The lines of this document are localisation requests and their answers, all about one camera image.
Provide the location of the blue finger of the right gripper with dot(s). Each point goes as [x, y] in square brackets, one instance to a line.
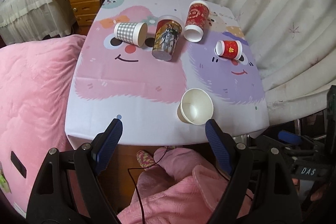
[265, 144]
[291, 137]

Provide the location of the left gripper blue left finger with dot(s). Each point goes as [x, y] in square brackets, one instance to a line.
[52, 199]

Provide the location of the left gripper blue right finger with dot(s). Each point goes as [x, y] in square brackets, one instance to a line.
[260, 189]

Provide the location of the brown paper cup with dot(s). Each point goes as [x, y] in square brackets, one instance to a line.
[196, 107]

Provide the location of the small red paper cup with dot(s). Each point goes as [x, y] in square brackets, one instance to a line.
[229, 49]

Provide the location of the illustrated plastic cup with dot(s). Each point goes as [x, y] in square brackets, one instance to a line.
[168, 31]

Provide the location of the tall red patterned cup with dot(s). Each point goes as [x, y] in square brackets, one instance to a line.
[196, 20]

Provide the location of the grey checkered paper cup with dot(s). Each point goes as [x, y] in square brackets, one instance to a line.
[132, 33]

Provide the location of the pink fleece pants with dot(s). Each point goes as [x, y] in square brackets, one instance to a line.
[182, 187]

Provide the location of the left patterned slipper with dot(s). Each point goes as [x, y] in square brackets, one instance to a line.
[145, 159]

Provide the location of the pink fluffy blanket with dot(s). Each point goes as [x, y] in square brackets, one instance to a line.
[35, 85]

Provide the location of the white curtain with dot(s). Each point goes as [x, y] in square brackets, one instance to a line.
[293, 42]

